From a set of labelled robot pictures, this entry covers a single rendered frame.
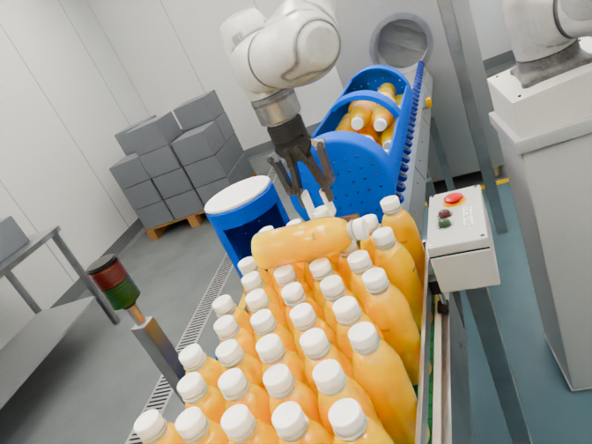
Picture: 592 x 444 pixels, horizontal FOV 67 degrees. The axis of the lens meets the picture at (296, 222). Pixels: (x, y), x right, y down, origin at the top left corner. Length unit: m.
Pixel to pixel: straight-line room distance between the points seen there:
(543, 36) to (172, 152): 3.92
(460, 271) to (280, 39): 0.48
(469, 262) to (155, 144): 4.26
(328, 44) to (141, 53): 6.30
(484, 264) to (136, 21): 6.42
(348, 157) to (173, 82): 5.82
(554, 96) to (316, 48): 0.82
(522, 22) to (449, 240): 0.76
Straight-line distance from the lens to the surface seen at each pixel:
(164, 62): 6.84
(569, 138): 1.42
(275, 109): 0.89
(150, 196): 5.12
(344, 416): 0.55
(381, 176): 1.15
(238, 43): 0.88
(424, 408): 0.73
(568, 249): 1.60
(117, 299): 0.98
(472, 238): 0.80
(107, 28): 7.13
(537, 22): 1.39
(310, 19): 0.72
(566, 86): 1.40
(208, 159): 4.69
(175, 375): 1.08
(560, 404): 1.96
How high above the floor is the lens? 1.52
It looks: 23 degrees down
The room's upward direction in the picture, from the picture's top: 25 degrees counter-clockwise
